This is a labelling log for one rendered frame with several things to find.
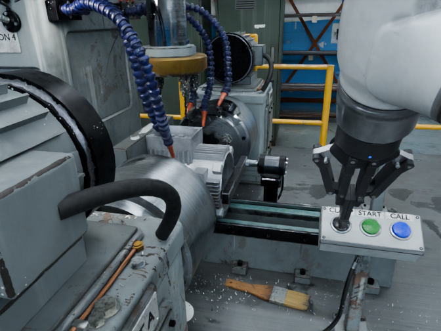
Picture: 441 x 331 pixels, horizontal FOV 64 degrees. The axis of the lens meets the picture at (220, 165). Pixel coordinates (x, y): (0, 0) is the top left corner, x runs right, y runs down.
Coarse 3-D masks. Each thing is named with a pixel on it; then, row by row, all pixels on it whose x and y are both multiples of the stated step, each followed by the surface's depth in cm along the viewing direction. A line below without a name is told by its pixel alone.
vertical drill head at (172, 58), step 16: (160, 0) 75; (176, 0) 76; (160, 16) 76; (176, 16) 77; (160, 32) 78; (176, 32) 78; (160, 48) 77; (176, 48) 78; (192, 48) 81; (160, 64) 76; (176, 64) 76; (192, 64) 78; (160, 80) 90; (192, 80) 87
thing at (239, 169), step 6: (246, 156) 105; (240, 162) 101; (234, 168) 97; (240, 168) 97; (234, 174) 93; (240, 174) 96; (228, 180) 90; (234, 180) 90; (228, 186) 87; (234, 186) 89; (222, 192) 83; (228, 192) 83; (222, 198) 84; (228, 198) 83
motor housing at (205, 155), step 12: (204, 144) 92; (216, 144) 92; (204, 156) 88; (216, 156) 87; (228, 156) 96; (192, 168) 87; (228, 168) 100; (216, 180) 85; (216, 192) 85; (216, 204) 87; (228, 204) 97
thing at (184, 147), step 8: (176, 128) 96; (184, 128) 95; (192, 128) 95; (200, 128) 93; (152, 136) 88; (160, 136) 87; (176, 136) 93; (184, 136) 91; (192, 136) 87; (200, 136) 93; (152, 144) 88; (160, 144) 88; (176, 144) 87; (184, 144) 86; (192, 144) 87; (152, 152) 89; (160, 152) 88; (168, 152) 88; (176, 152) 88; (184, 152) 87; (192, 152) 88; (184, 160) 88; (192, 160) 88
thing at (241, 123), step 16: (192, 112) 111; (208, 112) 109; (224, 112) 108; (240, 112) 113; (208, 128) 111; (224, 128) 110; (240, 128) 109; (256, 128) 122; (224, 144) 108; (240, 144) 110
